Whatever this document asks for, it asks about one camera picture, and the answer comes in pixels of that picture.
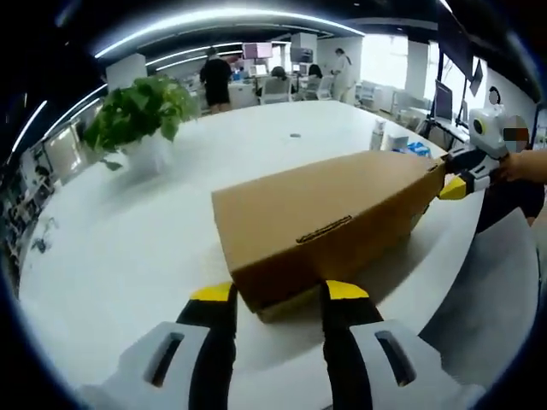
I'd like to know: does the small black lighting flag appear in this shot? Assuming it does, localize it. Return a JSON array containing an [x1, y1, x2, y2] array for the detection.
[[469, 59, 485, 97]]

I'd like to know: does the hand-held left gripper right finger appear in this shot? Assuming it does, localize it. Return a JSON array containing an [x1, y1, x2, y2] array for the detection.
[[321, 280, 484, 410]]

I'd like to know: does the short ceiling light strip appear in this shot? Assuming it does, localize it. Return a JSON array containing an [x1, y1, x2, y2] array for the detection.
[[12, 100, 48, 153]]

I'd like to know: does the person's right hand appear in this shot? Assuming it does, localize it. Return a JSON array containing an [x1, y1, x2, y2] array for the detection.
[[497, 150, 530, 185]]

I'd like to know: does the blue floral tissue pack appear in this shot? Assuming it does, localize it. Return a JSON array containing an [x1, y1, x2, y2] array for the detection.
[[405, 141, 432, 158]]

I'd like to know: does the pink display screen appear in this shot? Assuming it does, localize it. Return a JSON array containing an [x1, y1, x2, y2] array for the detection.
[[242, 42, 274, 60]]

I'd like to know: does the white office chair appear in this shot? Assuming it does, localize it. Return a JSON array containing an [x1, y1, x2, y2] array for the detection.
[[260, 79, 294, 106], [305, 76, 334, 102]]

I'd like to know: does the brown cardboard shoe box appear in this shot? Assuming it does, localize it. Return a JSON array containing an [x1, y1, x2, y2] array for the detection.
[[211, 149, 448, 325]]

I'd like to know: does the long ceiling light strip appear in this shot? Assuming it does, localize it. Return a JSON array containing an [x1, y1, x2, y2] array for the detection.
[[94, 8, 356, 59]]

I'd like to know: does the large desk monitor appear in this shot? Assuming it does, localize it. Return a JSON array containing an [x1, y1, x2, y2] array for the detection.
[[434, 80, 453, 121]]

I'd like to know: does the large black lighting flag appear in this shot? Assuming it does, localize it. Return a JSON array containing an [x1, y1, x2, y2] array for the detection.
[[438, 0, 475, 82]]

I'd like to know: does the dark cloth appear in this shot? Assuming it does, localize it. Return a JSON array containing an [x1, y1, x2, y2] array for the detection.
[[476, 183, 540, 234]]

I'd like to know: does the green plant in white pot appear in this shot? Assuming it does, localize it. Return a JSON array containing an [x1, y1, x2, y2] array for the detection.
[[81, 74, 202, 174]]

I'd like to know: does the small leafy twig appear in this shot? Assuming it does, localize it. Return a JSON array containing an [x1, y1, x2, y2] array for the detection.
[[32, 216, 56, 254]]

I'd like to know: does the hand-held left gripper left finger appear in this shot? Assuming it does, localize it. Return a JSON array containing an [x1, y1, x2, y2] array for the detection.
[[79, 281, 238, 410]]

